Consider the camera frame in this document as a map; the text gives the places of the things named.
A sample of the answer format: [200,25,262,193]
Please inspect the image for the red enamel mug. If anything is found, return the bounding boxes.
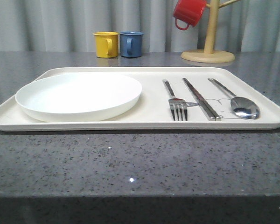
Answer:
[173,0,207,30]

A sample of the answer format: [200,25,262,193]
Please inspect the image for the steel spoon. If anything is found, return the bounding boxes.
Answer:
[208,78,260,120]

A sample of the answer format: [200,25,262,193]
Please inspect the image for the blue enamel mug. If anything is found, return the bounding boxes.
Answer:
[119,31,143,58]

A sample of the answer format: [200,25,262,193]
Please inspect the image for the steel chopstick pair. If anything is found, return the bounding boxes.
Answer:
[183,78,221,121]

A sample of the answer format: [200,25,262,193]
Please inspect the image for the steel fork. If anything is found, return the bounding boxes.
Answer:
[163,79,188,121]

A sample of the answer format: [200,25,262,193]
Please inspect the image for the grey pleated curtain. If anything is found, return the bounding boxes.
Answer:
[0,0,280,52]

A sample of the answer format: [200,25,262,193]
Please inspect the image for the wooden mug tree stand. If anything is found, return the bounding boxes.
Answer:
[181,0,237,63]

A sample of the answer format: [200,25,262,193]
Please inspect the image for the yellow enamel mug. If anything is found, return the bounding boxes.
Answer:
[93,32,119,58]

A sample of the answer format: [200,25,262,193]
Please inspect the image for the white round plate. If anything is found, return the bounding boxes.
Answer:
[15,72,142,122]

